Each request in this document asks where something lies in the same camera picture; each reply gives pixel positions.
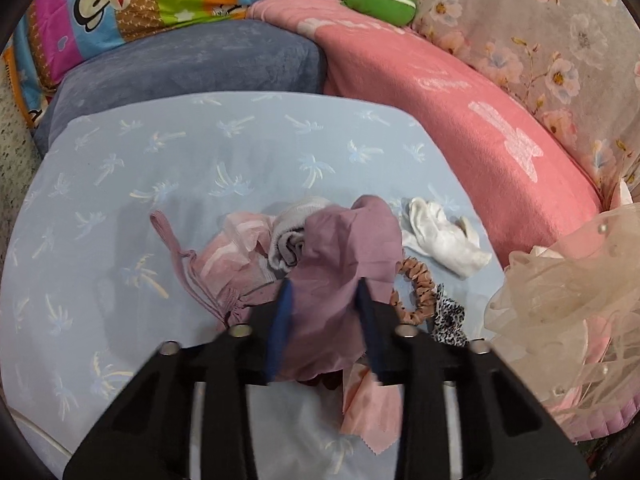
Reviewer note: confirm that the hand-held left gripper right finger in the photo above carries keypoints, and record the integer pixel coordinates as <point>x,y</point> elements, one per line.
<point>372,342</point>

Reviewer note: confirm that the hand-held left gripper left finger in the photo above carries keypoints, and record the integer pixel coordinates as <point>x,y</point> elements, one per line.
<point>279,332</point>

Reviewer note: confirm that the mauve ribbed top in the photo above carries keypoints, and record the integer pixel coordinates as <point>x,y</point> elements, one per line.
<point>340,270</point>

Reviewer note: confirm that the brown dotted scrunchie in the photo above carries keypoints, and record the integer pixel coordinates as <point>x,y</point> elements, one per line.
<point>422,280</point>

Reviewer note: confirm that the white cotton glove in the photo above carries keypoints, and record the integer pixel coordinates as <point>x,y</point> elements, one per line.
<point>445,242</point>

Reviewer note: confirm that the pink fabric piece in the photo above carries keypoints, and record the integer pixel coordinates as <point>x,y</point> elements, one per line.
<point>372,410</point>

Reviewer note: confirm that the leopard print scrunchie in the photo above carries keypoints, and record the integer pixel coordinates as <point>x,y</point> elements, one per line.
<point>447,317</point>

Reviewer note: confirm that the pink striped cloth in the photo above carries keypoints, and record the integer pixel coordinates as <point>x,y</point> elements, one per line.
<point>230,255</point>

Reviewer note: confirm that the grey and white sock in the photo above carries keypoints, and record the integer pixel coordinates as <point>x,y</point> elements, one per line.
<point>292,220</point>

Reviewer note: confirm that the beige tulle dress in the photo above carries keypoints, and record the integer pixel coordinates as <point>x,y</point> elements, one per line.
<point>555,300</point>

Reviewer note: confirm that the light blue palm-print cloth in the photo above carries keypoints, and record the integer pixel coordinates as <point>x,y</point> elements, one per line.
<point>175,160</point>

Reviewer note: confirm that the pink towel blanket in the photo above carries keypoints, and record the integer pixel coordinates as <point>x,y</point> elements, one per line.
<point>450,125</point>

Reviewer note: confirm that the blue-grey velvet pillow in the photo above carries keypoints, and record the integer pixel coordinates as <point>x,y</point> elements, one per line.
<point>190,65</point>

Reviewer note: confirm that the floral bed sheet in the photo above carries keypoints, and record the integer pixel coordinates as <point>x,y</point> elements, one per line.
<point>540,35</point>

